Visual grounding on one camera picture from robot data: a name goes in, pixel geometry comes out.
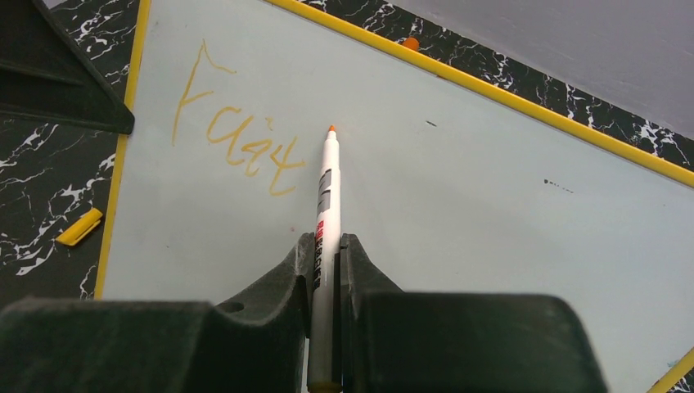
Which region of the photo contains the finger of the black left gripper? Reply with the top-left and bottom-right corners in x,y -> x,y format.
1,1 -> 134,135

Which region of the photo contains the yellow marker cap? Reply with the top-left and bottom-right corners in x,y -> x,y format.
56,208 -> 103,246

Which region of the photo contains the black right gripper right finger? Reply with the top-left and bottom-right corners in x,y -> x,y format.
340,234 -> 607,392

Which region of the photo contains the yellow framed whiteboard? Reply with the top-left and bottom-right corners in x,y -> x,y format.
97,1 -> 693,392

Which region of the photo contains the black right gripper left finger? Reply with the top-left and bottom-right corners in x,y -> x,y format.
1,233 -> 314,392

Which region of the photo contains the orange handled screwdriver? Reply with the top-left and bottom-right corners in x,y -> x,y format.
401,37 -> 420,52

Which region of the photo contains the white orange marker pen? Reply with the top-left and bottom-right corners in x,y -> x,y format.
307,126 -> 341,392

